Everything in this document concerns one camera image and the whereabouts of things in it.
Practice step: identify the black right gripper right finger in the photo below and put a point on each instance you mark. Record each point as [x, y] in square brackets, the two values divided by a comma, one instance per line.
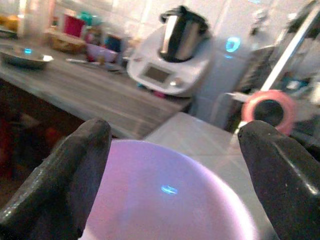
[287, 185]

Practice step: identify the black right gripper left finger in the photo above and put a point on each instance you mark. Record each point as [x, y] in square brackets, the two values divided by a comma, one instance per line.
[55, 185]

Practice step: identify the purple plastic bowl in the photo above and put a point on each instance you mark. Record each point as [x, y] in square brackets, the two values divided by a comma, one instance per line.
[101, 53]
[162, 205]

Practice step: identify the dark wooden table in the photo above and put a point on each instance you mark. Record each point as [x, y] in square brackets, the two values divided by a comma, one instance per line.
[25, 112]

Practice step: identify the pink tape roll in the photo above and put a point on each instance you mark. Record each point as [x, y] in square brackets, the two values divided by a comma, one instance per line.
[250, 105]

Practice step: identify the shiny metal plate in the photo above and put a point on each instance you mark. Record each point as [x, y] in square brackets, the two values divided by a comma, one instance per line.
[22, 58]

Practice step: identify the white pole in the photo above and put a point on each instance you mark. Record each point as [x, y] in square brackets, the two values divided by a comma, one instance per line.
[290, 52]

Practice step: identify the brown wicker basket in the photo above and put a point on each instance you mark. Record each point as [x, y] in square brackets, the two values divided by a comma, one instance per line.
[66, 42]

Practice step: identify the white food processor steel jug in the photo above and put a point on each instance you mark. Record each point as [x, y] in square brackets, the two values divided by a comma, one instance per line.
[160, 75]

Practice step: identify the dark blue cup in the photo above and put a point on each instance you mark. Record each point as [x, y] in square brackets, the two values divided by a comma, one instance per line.
[113, 43]

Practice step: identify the red plastic container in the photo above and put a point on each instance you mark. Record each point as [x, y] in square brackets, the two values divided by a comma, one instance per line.
[73, 26]

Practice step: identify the clear plastic container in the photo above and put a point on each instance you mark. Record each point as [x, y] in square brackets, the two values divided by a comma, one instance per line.
[33, 17]

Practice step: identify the teal container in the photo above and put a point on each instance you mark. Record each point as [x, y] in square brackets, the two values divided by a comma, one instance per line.
[87, 18]

